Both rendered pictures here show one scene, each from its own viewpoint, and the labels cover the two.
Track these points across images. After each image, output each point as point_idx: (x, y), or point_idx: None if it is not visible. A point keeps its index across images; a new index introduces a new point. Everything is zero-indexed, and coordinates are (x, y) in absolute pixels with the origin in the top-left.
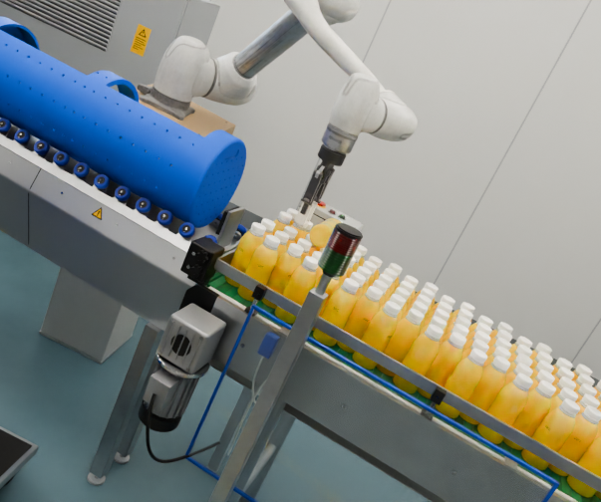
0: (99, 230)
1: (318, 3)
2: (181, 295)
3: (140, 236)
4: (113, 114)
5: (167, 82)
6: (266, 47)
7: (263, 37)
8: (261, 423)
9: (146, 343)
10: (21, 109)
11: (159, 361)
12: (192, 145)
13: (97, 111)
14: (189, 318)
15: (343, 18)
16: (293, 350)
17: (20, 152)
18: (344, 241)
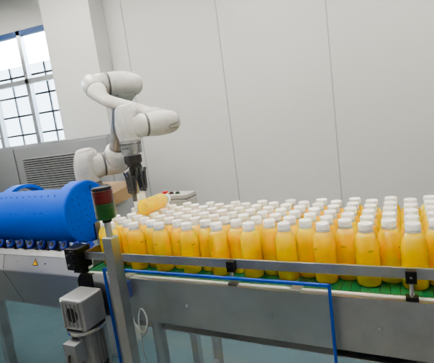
0: (38, 271)
1: (104, 88)
2: None
3: (57, 263)
4: (15, 204)
5: (80, 176)
6: (114, 130)
7: (111, 125)
8: (128, 343)
9: None
10: None
11: (67, 332)
12: (55, 196)
13: (8, 207)
14: (71, 295)
15: (134, 90)
16: (115, 281)
17: None
18: (96, 195)
